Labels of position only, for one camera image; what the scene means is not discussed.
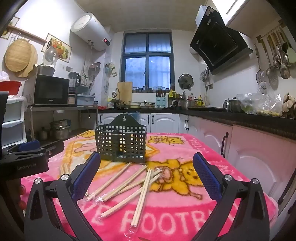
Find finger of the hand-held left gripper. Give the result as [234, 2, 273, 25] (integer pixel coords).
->
[35, 140, 65, 161]
[7, 140, 41, 155]

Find black blender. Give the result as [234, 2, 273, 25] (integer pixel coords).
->
[68, 72, 81, 94]

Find pink printed bear blanket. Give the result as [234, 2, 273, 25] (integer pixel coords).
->
[20, 130, 279, 241]

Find black slanted range hood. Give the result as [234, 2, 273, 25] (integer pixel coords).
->
[190, 5, 253, 76]

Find stacked steel pots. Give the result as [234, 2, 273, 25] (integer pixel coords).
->
[50, 119, 71, 140]

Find pile of wooden chopsticks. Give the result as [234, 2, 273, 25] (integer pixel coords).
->
[59, 162, 167, 229]

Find dark green plastic utensil basket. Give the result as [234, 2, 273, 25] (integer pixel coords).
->
[95, 114, 147, 163]

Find hanging packets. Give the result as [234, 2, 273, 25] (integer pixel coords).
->
[105, 62, 117, 77]

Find steel pot lid on wall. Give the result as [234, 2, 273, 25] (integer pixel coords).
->
[178, 73, 194, 91]

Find black kitchen countertop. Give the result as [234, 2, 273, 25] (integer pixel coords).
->
[97, 105, 296, 141]

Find red plastic basin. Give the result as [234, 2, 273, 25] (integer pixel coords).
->
[0, 81, 22, 95]

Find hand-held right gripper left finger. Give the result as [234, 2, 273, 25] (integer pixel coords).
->
[23, 152, 102, 241]

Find round wooden chopping board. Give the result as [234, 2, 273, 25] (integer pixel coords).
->
[17, 46, 38, 78]

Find blue-grey plastic container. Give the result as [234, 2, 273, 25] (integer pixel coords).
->
[76, 94, 95, 106]

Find white cylindrical water heater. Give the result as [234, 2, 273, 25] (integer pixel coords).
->
[70, 13, 113, 51]

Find fruit wall poster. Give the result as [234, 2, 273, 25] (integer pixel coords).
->
[41, 33, 73, 63]

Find light blue knife holder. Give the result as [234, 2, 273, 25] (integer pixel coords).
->
[156, 89, 167, 108]

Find dark framed kitchen window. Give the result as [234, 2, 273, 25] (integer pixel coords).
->
[122, 31, 174, 87]

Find small framed wall picture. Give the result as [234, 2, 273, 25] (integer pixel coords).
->
[1, 16, 19, 39]

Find grey box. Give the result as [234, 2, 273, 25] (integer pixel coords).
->
[35, 65, 56, 76]

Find small wall utensil rack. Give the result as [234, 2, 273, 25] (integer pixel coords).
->
[200, 67, 210, 83]

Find white base cabinets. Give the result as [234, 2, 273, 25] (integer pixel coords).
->
[98, 113, 296, 218]

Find rectangular wooden cutting board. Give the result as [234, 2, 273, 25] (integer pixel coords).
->
[117, 81, 133, 102]

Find steel kettle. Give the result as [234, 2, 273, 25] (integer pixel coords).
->
[230, 97, 242, 113]

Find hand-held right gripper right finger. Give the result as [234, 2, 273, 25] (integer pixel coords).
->
[193, 152, 270, 241]

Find brown ginger pieces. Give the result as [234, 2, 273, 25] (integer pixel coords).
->
[282, 93, 296, 117]

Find white plastic drawer unit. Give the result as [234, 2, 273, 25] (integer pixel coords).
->
[1, 95, 27, 149]

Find row of spice jars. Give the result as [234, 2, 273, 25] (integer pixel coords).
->
[132, 85, 175, 93]

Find round bamboo tray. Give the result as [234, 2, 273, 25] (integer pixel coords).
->
[5, 38, 32, 71]

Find wooden wall rail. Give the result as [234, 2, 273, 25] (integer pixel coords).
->
[7, 25, 48, 43]

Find clear plastic bag of vegetables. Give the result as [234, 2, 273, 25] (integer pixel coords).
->
[236, 91, 283, 116]

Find metal shelf rack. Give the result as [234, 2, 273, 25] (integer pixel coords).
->
[24, 104, 99, 141]

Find black microwave oven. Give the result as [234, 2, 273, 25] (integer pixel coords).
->
[24, 74, 70, 106]

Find hanging wok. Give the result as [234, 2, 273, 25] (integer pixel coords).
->
[89, 62, 101, 75]

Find glass pot lid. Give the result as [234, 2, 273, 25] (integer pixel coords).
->
[43, 46, 59, 65]

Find row of hanging kitchen utensils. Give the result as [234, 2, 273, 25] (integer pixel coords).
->
[254, 24, 296, 91]

